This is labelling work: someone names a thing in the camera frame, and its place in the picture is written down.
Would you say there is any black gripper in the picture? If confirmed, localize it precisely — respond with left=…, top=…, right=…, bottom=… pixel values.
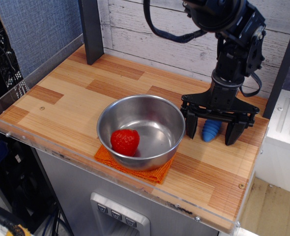
left=180, top=80, right=260, bottom=146

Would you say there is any blue handled metal fork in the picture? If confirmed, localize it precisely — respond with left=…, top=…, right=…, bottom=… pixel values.
left=202, top=119, right=222, bottom=142

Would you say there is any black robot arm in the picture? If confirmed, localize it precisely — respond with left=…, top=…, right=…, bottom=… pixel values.
left=180, top=0, right=266, bottom=146

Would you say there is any stainless steel bowl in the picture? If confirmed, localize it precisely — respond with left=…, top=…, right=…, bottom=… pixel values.
left=97, top=94, right=185, bottom=171

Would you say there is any orange cloth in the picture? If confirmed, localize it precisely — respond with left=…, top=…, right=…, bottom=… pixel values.
left=94, top=145, right=176, bottom=184

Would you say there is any white ribbed appliance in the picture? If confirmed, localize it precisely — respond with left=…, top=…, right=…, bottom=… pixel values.
left=255, top=90, right=290, bottom=192

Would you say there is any red toy strawberry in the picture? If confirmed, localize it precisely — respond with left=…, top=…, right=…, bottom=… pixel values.
left=110, top=129, right=140, bottom=156

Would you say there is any silver dispenser button panel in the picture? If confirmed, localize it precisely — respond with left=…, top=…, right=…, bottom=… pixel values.
left=90, top=192, right=150, bottom=236

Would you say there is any black crate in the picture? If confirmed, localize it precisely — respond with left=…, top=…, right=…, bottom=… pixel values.
left=0, top=20, right=23, bottom=97

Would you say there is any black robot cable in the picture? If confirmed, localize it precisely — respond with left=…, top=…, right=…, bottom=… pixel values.
left=143, top=0, right=208, bottom=44

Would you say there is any dark right shelf post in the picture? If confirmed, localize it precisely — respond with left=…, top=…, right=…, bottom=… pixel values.
left=262, top=40, right=290, bottom=119

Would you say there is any dark shelf post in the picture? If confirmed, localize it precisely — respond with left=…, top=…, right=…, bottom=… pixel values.
left=78, top=0, right=104, bottom=65
left=262, top=40, right=290, bottom=119

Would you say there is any dark left shelf post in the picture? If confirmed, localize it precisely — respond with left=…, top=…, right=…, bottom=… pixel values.
left=78, top=0, right=104, bottom=65

